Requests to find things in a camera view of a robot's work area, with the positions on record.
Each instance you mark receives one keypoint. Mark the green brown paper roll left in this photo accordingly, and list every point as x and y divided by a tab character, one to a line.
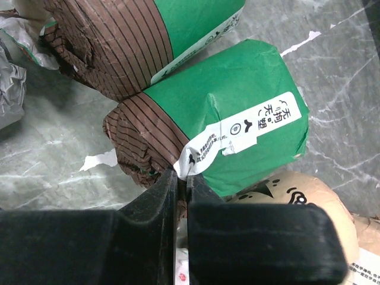
120	48

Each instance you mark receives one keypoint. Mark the grey wrapped paper roll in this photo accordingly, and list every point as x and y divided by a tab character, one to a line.
13	89

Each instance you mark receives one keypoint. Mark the tan cartoon paper roll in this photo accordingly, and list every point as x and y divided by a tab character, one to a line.
302	192

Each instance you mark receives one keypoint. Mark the green brown paper roll labelled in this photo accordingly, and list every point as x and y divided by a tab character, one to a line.
233	118

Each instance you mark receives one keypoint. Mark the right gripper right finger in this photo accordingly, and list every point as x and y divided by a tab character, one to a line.
259	243

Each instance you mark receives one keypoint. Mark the tan barcode paper roll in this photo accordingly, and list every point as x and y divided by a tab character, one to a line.
366	269

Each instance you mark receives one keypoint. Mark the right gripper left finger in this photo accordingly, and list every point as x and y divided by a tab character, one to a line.
133	245

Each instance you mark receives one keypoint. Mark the white dotted paper roll centre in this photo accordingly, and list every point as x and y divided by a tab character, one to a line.
182	255

